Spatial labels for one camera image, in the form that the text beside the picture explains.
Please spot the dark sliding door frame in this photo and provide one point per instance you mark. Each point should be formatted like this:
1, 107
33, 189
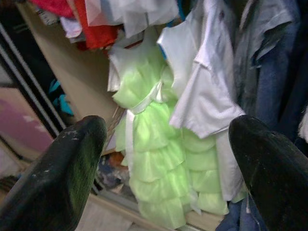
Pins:
31, 79

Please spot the white sleeveless garment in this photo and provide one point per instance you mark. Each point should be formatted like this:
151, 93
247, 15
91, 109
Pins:
180, 48

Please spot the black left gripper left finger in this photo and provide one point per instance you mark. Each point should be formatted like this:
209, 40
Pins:
55, 180

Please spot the white hanging garment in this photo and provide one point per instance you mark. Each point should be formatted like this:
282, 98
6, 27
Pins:
134, 12

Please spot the dark blue jeans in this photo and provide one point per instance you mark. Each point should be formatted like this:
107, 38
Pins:
288, 84

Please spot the red garment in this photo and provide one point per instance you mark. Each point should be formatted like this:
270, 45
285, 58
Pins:
101, 26

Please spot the teal cloth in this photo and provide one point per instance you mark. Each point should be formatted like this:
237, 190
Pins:
61, 101

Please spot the beige wardrobe side panel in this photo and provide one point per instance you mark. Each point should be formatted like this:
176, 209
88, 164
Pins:
79, 79

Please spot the pink garment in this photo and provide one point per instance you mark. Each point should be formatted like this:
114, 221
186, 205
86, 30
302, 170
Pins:
53, 6

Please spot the light green tiered dress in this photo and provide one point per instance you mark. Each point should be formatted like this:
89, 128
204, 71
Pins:
154, 144

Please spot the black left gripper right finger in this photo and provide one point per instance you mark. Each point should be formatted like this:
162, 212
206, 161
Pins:
276, 183

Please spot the grey blue denim shirt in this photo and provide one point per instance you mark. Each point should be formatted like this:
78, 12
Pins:
260, 36

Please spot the white short sleeve shirt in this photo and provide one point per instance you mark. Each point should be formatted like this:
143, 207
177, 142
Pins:
211, 96

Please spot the pile of colourful clothes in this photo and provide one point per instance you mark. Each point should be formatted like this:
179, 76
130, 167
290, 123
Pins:
115, 173

